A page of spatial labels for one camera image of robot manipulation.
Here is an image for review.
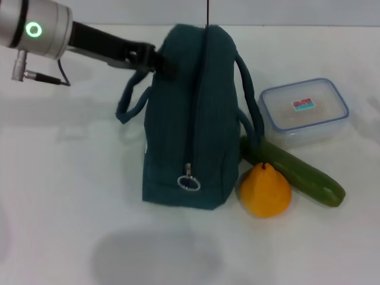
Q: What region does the orange pear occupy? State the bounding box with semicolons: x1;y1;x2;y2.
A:
239;161;293;220

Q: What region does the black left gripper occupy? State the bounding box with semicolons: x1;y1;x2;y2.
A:
68;20;179;80

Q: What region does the left arm cable with plug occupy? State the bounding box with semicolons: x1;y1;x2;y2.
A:
11;49;72;87

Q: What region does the green cucumber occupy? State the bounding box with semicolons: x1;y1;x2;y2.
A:
239;135;347;208

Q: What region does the clear blue-rimmed plastic container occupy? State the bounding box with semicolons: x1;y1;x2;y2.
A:
257;78;350;149

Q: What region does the teal fabric zipper bag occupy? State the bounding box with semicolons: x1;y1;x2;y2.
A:
115;24;265;211

